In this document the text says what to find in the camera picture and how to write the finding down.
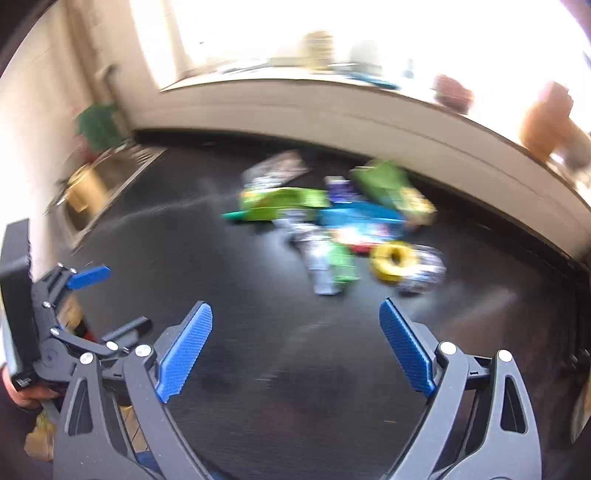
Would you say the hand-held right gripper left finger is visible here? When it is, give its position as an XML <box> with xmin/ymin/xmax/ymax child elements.
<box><xmin>53</xmin><ymin>300</ymin><xmax>218</xmax><ymax>480</ymax></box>

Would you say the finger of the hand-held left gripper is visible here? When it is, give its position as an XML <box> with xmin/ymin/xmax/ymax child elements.
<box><xmin>46</xmin><ymin>316</ymin><xmax>154</xmax><ymax>365</ymax></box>
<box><xmin>31</xmin><ymin>263</ymin><xmax>112</xmax><ymax>326</ymax></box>

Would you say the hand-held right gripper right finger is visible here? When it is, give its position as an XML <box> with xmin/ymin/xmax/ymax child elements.
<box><xmin>379</xmin><ymin>298</ymin><xmax>543</xmax><ymax>480</ymax></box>

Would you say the person's left hand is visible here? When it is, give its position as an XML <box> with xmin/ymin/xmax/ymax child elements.
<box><xmin>2</xmin><ymin>369</ymin><xmax>62</xmax><ymax>412</ymax></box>

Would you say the crumpled silver packet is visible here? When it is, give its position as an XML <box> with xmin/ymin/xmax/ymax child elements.
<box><xmin>397</xmin><ymin>247</ymin><xmax>446</xmax><ymax>296</ymax></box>

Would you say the yellow plastic jug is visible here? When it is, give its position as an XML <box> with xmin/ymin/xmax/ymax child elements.
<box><xmin>65</xmin><ymin>164</ymin><xmax>109</xmax><ymax>213</ymax></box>

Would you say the steel sink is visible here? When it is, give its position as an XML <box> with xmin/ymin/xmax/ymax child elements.
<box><xmin>55</xmin><ymin>143</ymin><xmax>167</xmax><ymax>252</ymax></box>

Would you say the small green packet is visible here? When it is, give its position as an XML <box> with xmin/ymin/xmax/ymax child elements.
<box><xmin>330</xmin><ymin>242</ymin><xmax>361</xmax><ymax>284</ymax></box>

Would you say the grey silver packet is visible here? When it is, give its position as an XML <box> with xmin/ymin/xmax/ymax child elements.
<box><xmin>291</xmin><ymin>226</ymin><xmax>342</xmax><ymax>296</ymax></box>

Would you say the green cloth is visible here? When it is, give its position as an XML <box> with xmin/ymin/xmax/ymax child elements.
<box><xmin>74</xmin><ymin>102</ymin><xmax>123</xmax><ymax>153</ymax></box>

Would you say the green snack packet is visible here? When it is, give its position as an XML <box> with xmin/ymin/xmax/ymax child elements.
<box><xmin>348</xmin><ymin>159</ymin><xmax>437</xmax><ymax>227</ymax></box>

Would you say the green cardboard box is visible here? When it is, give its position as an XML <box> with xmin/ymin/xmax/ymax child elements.
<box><xmin>238</xmin><ymin>187</ymin><xmax>331</xmax><ymax>222</ymax></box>

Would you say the silver patterned packet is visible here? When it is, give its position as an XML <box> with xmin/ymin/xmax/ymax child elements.
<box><xmin>242</xmin><ymin>150</ymin><xmax>310</xmax><ymax>190</ymax></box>

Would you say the reddish pot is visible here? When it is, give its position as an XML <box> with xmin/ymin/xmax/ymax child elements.
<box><xmin>431</xmin><ymin>74</ymin><xmax>476</xmax><ymax>114</ymax></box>

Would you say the orange brown container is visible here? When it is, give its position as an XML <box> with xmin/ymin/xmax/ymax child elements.
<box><xmin>519</xmin><ymin>80</ymin><xmax>585</xmax><ymax>162</ymax></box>

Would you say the blue flat object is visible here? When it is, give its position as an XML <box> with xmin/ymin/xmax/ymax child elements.
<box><xmin>346</xmin><ymin>69</ymin><xmax>402</xmax><ymax>90</ymax></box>

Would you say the beige jar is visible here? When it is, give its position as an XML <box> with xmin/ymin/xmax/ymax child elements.
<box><xmin>302</xmin><ymin>30</ymin><xmax>335</xmax><ymax>70</ymax></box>

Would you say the yellow ring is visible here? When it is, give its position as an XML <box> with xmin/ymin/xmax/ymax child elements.
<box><xmin>369</xmin><ymin>241</ymin><xmax>419</xmax><ymax>282</ymax></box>

